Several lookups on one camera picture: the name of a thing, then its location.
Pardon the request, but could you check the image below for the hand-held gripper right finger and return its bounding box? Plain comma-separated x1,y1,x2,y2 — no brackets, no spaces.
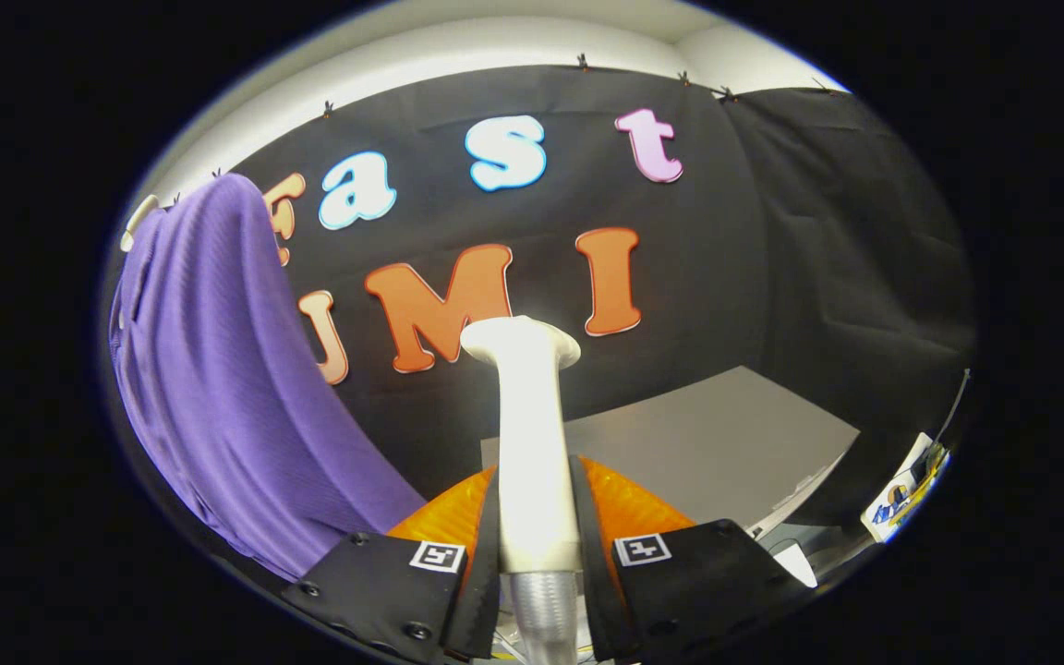
571,454,816,665

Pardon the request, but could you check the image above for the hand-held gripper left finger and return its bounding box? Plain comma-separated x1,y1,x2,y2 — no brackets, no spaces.
278,465,503,665

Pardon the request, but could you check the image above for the purple corduroy jacket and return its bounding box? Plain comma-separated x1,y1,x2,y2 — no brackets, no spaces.
109,173,427,581

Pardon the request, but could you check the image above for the grey cabinet with drawers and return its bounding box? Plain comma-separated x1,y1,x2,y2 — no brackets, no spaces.
481,365,863,555

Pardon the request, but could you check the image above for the white cluttered side shelf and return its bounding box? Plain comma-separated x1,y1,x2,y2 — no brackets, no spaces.
862,432,950,543

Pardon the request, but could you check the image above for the cream mannequin torso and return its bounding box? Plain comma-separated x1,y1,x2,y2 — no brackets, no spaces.
121,194,161,252

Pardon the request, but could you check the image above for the row of black backdrop clips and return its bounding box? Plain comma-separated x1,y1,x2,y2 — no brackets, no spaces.
172,54,856,204

